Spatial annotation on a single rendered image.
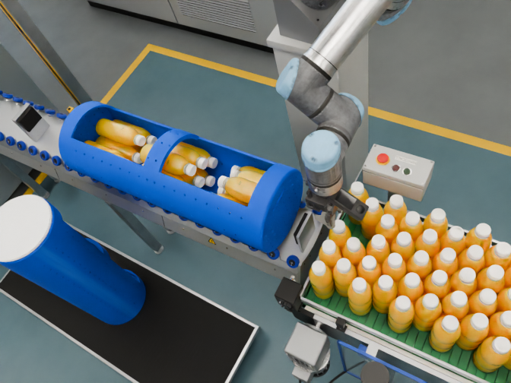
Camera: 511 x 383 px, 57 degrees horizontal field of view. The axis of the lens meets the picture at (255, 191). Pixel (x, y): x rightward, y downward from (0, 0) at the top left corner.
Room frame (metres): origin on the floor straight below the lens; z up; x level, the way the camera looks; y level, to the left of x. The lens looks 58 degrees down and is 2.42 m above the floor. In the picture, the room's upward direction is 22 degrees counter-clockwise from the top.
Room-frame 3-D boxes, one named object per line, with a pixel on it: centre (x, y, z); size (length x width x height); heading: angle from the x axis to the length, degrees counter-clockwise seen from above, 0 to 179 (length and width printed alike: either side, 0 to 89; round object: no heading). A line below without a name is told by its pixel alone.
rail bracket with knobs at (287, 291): (0.52, 0.02, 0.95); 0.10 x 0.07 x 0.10; 132
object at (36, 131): (1.67, 0.80, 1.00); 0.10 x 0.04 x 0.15; 132
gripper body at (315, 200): (0.63, -0.17, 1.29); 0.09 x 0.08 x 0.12; 42
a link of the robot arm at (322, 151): (0.62, -0.18, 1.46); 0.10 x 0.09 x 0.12; 133
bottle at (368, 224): (0.64, -0.32, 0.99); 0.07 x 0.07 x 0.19
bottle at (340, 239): (0.61, -0.19, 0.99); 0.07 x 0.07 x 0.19
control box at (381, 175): (0.73, -0.45, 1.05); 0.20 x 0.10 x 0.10; 42
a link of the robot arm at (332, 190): (0.62, -0.18, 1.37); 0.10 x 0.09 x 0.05; 132
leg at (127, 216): (1.41, 0.66, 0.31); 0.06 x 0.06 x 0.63; 42
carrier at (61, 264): (1.14, 0.88, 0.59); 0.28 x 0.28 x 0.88
